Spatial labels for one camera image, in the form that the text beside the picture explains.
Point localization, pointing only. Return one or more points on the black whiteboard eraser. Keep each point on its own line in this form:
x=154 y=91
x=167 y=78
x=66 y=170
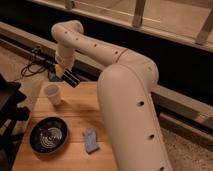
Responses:
x=71 y=78

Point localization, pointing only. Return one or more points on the black chair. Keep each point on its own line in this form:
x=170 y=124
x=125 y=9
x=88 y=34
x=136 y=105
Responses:
x=10 y=97

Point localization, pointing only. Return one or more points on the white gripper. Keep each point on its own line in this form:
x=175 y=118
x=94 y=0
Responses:
x=63 y=62

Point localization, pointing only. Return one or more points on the blue object on floor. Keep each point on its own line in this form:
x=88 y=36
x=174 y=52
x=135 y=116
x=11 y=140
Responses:
x=55 y=78

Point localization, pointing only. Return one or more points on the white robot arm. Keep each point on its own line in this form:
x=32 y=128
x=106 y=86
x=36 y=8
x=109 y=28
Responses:
x=124 y=95

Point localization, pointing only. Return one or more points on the blue sponge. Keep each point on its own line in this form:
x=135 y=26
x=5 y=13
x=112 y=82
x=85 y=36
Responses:
x=90 y=137

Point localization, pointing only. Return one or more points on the black patterned bowl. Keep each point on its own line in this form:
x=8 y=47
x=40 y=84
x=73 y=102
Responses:
x=48 y=135

